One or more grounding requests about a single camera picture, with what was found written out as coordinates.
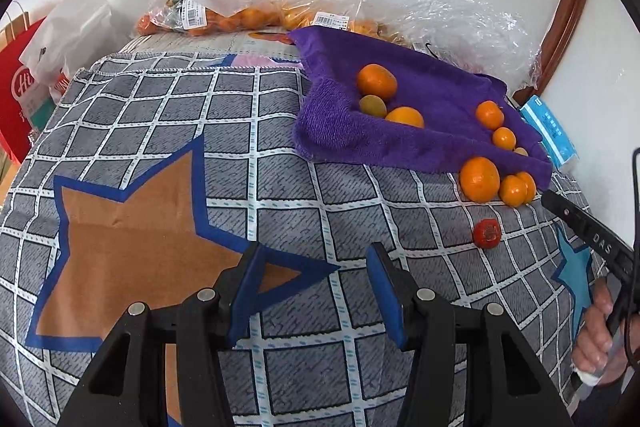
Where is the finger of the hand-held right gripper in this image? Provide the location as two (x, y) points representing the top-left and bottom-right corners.
(541, 189), (591, 239)

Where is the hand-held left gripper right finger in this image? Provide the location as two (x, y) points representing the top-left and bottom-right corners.
(366, 242), (576, 427)

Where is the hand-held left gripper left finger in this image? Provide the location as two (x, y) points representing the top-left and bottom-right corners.
(60, 241), (267, 427)

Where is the mandarin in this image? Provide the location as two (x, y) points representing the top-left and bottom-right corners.
(459, 157), (501, 204)
(517, 171), (537, 200)
(498, 175), (529, 208)
(492, 127), (517, 151)
(475, 100), (505, 131)

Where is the large orange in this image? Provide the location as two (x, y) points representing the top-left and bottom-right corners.
(356, 63), (398, 102)

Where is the pile of bagged yellow fruits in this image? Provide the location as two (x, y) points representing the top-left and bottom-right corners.
(347, 18), (403, 46)

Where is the person's right hand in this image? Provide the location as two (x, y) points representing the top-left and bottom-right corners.
(572, 279), (631, 387)

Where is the small red fruit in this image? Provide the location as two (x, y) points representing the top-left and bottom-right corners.
(472, 218), (502, 249)

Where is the blue tissue box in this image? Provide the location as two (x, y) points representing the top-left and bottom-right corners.
(519, 96), (578, 172)

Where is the grey checked printed blanket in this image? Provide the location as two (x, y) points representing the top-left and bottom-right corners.
(0, 29), (608, 427)

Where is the purple towel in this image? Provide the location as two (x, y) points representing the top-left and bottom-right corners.
(289, 26), (553, 190)

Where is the small green fruit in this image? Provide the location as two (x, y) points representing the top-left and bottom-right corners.
(360, 94), (388, 118)

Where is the pile of bagged mandarins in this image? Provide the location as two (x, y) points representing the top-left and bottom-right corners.
(135, 4), (281, 38)

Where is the red paper bag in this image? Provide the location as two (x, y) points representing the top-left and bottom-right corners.
(0, 17), (61, 165)

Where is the white plastic bag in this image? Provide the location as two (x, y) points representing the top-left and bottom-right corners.
(20, 0), (113, 100)

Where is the kraft paper bag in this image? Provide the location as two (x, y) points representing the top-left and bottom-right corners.
(0, 2), (32, 52)

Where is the brown wooden door frame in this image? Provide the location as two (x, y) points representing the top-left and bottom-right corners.
(511, 0), (596, 100)

